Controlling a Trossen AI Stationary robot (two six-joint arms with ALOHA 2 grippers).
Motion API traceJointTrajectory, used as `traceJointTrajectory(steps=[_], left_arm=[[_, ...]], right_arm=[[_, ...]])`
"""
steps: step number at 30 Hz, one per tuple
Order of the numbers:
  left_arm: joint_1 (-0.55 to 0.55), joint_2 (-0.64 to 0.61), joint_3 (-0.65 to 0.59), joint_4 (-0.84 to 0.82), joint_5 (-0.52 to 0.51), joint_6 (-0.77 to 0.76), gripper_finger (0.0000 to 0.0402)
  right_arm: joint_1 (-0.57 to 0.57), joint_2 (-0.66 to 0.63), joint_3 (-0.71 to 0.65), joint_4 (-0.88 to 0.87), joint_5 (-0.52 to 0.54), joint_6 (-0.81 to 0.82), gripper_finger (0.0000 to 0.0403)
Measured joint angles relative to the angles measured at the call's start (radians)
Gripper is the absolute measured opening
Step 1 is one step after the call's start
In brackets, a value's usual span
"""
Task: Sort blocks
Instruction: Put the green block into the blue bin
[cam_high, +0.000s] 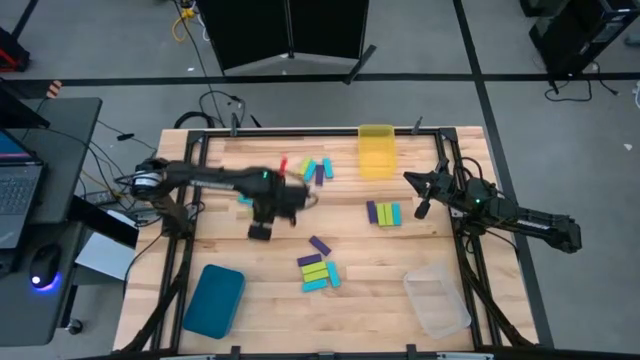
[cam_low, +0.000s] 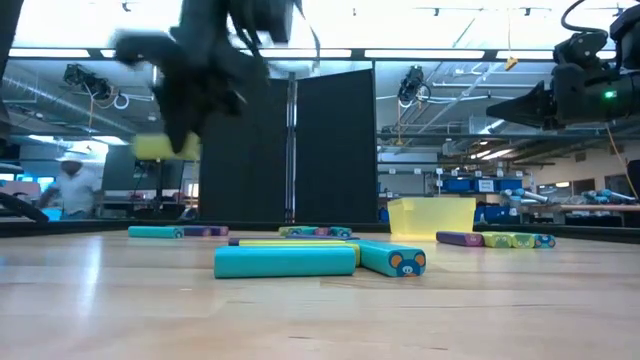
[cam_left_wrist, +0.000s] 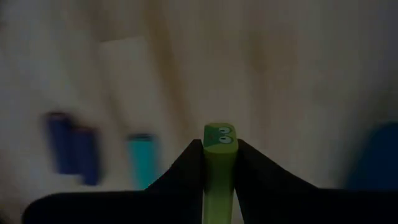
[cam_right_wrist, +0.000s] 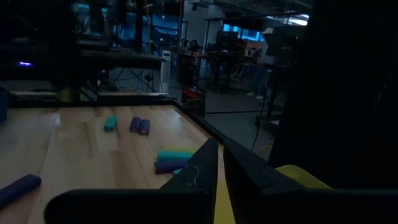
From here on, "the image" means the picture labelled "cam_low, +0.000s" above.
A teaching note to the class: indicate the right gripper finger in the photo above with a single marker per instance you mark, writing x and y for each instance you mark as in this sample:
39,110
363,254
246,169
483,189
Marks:
530,107

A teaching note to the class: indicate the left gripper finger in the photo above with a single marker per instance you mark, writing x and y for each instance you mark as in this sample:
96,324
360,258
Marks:
181,125

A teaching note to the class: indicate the green wooden block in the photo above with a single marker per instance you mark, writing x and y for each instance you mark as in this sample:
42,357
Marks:
300,243
496,240
147,147
287,230
523,241

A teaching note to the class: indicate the purple wooden block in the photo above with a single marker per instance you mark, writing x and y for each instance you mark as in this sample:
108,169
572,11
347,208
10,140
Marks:
233,242
320,237
457,238
322,231
202,231

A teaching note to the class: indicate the teal wooden block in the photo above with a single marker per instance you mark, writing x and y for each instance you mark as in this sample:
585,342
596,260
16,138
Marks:
307,231
385,256
341,232
155,232
544,241
285,262

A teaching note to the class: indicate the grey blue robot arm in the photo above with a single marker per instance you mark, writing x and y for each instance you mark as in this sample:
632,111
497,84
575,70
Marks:
525,195
607,195

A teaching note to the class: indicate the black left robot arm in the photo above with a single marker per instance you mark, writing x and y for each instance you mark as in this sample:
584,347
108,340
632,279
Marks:
225,20

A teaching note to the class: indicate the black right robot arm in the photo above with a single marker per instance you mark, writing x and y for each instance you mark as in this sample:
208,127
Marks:
627,95

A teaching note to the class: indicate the yellow hanging tag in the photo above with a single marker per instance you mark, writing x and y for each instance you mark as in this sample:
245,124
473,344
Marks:
511,63

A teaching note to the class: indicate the white light strip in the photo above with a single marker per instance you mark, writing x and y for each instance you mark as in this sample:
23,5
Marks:
50,53
522,54
425,54
300,53

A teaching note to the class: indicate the blue storage bin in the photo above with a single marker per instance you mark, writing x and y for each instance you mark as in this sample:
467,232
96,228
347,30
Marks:
495,214
457,185
509,185

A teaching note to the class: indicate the wooden workbench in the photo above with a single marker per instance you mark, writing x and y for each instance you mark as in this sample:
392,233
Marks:
590,207

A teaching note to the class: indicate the person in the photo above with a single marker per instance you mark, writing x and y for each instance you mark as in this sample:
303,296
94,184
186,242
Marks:
75,192

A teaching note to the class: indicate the black folding partition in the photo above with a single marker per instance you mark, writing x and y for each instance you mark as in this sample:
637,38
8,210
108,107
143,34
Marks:
335,150

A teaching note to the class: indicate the yellow translucent plastic bin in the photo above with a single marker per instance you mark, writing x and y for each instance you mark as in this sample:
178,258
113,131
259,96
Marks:
430,217

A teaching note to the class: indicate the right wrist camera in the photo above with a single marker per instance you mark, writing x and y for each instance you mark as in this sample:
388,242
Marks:
580,50

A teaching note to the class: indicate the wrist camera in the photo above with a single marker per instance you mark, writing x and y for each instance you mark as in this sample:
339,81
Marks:
137,47
580,50

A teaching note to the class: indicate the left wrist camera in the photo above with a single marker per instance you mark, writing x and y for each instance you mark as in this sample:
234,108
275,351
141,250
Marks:
137,47

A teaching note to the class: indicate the black ceiling-hung camera rig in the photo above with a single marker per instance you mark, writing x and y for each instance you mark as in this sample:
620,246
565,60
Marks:
87,80
412,82

